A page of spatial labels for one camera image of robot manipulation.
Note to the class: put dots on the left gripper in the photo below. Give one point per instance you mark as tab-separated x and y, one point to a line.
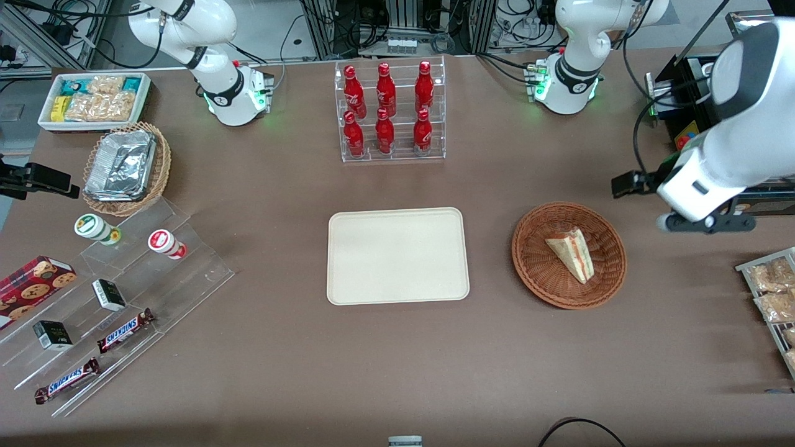
646	181

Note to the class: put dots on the triangular sandwich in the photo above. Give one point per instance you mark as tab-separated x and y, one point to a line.
574	254

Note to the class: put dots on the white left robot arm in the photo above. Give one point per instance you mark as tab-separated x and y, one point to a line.
577	37

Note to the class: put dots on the brown wicker basket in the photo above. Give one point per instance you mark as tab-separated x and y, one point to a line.
540	273

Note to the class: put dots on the beige plastic tray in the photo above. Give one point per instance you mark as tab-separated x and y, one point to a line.
397	256

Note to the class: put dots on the light wicker basket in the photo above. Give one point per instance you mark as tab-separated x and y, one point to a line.
163	167

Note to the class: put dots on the black food warmer case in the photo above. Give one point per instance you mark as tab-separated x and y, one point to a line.
683	81

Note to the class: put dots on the clear bag of pastries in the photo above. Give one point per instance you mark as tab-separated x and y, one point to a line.
789	336
776	307
790	360
770	276

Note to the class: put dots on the red cola bottle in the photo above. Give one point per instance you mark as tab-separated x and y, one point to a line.
354	93
422	134
354	138
384	135
386	90
424	87

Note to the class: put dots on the clear acrylic bottle rack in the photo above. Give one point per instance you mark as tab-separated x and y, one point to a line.
400	155

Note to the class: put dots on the grey power strip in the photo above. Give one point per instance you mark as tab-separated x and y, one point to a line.
401	46

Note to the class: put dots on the grey box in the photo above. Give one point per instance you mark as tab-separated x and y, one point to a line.
405	441

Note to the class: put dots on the clear acrylic step display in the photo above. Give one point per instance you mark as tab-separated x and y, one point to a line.
180	279

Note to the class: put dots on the red lid white cup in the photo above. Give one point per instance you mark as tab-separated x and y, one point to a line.
163	241

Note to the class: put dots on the teal snack packet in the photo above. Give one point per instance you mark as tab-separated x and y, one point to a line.
131	84
72	87

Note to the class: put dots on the aluminium foil container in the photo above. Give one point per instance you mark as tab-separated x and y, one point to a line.
121	164

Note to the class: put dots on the snickers chocolate bar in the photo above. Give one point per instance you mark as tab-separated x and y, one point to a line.
67	380
124	331

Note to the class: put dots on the small black box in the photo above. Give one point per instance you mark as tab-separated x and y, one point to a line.
53	335
109	295

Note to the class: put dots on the small clear cracker bag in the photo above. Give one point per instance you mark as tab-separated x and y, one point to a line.
105	84

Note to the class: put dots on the large clear cracker bag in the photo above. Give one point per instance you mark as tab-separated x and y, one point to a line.
99	107

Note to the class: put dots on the green lid white cup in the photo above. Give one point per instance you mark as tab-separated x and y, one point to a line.
90	226

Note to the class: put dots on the yellow snack packet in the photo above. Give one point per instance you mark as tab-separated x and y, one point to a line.
58	108

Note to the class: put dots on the white rectangular snack bin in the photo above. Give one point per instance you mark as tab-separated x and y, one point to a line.
46	123

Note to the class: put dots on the red cookie box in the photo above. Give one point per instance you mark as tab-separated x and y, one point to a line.
31	288

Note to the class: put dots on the grey wrist camera black mount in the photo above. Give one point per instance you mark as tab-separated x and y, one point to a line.
720	223

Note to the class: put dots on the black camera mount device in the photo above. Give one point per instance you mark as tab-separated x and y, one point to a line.
43	179

